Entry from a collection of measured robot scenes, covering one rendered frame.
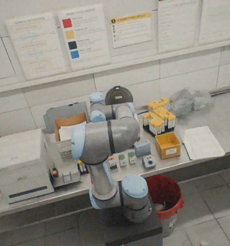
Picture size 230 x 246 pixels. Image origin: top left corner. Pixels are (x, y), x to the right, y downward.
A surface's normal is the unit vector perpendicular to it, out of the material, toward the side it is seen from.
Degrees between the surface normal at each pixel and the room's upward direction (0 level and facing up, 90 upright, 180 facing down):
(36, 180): 90
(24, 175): 90
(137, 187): 9
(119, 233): 4
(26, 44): 94
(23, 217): 0
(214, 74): 90
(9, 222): 0
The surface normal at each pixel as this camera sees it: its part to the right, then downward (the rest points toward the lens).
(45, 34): 0.23, 0.60
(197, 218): -0.11, -0.80
